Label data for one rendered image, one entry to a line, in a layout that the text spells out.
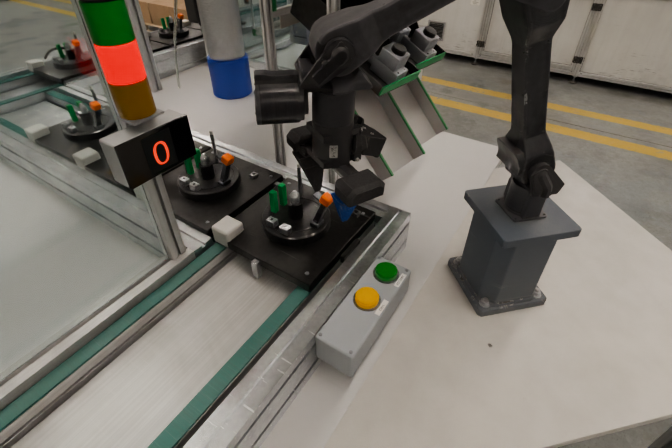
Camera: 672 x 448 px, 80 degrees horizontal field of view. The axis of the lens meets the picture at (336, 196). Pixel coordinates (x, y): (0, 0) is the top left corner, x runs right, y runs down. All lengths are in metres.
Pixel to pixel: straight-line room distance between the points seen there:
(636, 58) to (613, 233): 3.62
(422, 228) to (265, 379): 0.54
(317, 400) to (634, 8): 4.30
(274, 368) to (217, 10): 1.25
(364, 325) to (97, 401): 0.41
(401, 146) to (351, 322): 0.48
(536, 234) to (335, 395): 0.42
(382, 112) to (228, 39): 0.79
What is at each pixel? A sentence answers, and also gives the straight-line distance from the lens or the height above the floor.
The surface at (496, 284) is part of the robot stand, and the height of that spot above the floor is 0.93.
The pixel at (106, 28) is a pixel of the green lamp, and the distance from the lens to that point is 0.59.
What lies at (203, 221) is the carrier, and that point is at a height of 0.97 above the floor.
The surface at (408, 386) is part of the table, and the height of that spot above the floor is 0.86.
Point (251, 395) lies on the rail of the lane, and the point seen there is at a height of 0.96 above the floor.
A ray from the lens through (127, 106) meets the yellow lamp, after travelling 0.62.
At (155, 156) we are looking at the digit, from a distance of 0.65.
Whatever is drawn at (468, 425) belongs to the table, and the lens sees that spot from 0.74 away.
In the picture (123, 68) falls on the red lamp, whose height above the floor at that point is 1.33.
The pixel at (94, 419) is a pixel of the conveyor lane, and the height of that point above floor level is 0.92.
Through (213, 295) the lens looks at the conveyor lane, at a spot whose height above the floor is 0.92.
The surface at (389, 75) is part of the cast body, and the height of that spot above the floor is 1.22.
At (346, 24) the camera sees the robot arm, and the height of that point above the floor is 1.40.
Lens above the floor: 1.51
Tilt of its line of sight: 37 degrees down
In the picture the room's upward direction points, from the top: straight up
